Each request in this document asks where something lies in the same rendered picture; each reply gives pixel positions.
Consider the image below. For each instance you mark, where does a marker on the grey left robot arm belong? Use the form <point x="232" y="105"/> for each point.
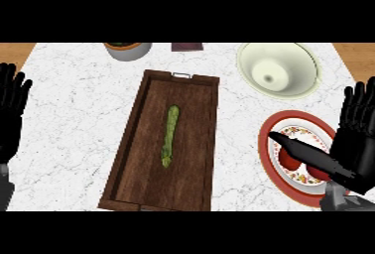
<point x="4" y="188"/>

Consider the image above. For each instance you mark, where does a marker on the pale green bowl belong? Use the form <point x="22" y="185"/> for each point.
<point x="279" y="70"/>

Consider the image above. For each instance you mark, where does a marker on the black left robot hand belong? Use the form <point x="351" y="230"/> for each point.
<point x="10" y="109"/>

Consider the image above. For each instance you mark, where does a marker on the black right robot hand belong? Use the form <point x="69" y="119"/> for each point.
<point x="351" y="139"/>

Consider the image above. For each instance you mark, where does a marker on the dark purple flat object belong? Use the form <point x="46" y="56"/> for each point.
<point x="186" y="46"/>

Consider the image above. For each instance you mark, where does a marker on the brown wooden tray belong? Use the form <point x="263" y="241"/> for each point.
<point x="162" y="142"/>

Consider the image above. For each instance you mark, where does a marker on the red bell pepper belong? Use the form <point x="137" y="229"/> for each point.
<point x="289" y="160"/>

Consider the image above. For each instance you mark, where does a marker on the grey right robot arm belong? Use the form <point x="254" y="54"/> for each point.
<point x="341" y="200"/>

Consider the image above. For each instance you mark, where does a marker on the green cucumber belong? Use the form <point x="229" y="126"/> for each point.
<point x="170" y="135"/>

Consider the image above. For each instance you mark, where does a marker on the grey potted plant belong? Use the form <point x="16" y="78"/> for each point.
<point x="127" y="50"/>

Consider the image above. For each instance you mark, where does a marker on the red rimmed floral plate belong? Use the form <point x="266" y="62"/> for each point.
<point x="292" y="145"/>

